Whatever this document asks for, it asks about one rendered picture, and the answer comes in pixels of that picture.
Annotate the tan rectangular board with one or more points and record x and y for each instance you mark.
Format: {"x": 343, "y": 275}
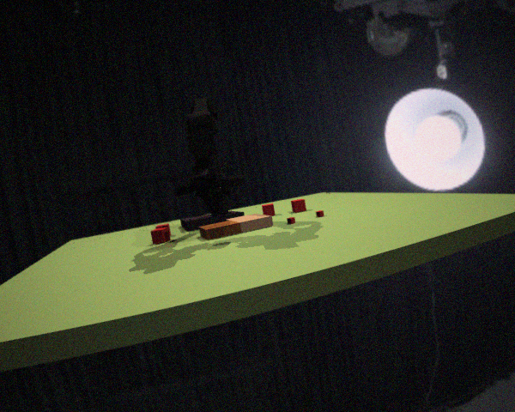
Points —
{"x": 252, "y": 222}

